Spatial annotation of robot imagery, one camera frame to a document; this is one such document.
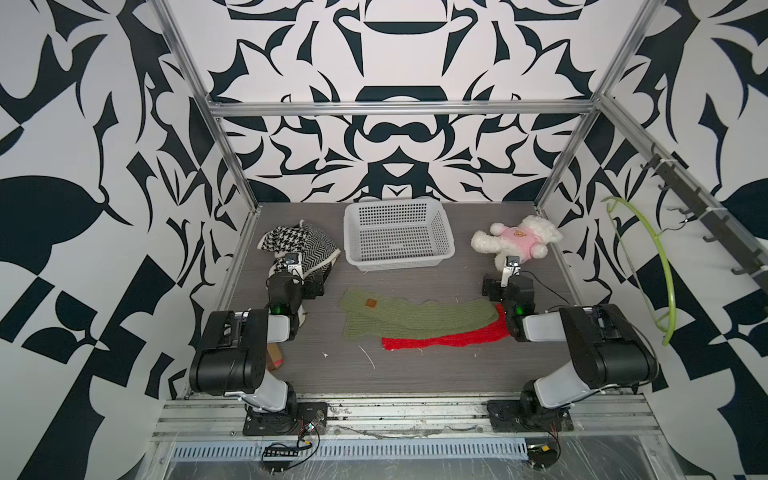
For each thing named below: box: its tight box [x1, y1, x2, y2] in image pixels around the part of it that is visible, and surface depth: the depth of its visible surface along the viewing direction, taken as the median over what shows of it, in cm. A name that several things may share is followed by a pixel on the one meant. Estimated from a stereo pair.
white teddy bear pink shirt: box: [471, 215, 563, 271], surface depth 102 cm
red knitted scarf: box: [382, 304, 510, 351], surface depth 87 cm
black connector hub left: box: [264, 447, 299, 457], surface depth 74 cm
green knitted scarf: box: [340, 287, 499, 339], surface depth 91 cm
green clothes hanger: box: [601, 197, 676, 346], surface depth 69 cm
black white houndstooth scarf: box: [257, 219, 341, 279], surface depth 98 cm
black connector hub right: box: [527, 443, 557, 469], surface depth 73 cm
